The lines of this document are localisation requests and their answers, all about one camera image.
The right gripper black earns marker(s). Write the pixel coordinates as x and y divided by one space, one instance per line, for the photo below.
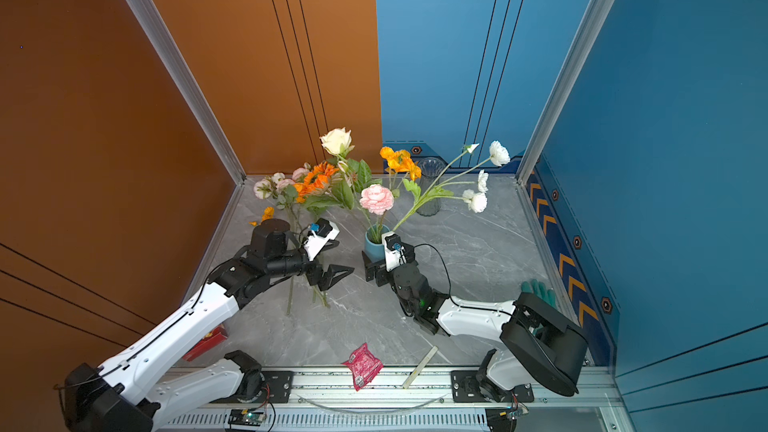
380 270

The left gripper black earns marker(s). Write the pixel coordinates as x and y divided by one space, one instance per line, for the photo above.
328 279

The teal ceramic vase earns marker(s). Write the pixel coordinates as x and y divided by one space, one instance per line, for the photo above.
374 249

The pink ranunculus stem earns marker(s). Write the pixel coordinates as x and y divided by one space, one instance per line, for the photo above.
376 200

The orange gerbera daisy stem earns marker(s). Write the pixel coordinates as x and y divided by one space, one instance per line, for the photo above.
315 188

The cream white rose stem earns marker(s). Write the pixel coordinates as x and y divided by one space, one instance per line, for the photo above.
345 178

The clear glass vase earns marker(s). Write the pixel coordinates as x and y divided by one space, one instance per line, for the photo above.
431 167

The white pink peony stem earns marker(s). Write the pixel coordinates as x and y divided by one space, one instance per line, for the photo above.
469 186

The yellow orange poppy stem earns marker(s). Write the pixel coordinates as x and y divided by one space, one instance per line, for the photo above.
403 172

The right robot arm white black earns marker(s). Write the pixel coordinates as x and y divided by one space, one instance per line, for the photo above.
536 344

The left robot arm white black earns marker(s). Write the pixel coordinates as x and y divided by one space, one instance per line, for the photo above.
127 392

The pink rose spray stem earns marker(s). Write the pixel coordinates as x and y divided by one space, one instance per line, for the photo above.
279 187

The pink snack packet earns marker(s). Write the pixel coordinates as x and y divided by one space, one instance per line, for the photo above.
363 365

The pale wooden stick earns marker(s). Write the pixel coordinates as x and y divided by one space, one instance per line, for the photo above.
420 367

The red white bandage box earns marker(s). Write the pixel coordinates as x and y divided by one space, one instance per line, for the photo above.
208 342

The green rubber glove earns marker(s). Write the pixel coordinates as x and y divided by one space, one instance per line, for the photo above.
540 290

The left green circuit board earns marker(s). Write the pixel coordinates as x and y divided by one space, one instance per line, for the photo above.
247 419

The right circuit board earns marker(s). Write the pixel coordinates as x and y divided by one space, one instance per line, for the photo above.
505 419

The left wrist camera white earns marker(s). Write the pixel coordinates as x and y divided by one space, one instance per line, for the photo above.
321 229

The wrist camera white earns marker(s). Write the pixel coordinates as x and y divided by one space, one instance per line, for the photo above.
321 229
394 251

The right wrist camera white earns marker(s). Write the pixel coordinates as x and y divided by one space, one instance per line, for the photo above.
394 251

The aluminium front rail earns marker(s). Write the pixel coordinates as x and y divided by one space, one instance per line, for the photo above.
324 399

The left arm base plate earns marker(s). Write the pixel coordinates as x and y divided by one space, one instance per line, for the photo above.
266 386

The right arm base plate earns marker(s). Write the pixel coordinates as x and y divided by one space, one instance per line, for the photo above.
468 387

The left aluminium corner post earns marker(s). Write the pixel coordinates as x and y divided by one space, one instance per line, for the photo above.
166 48

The aluminium corner post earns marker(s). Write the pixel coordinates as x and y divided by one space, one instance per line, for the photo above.
166 48
583 41

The right aluminium corner post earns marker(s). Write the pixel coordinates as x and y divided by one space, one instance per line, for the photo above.
583 41

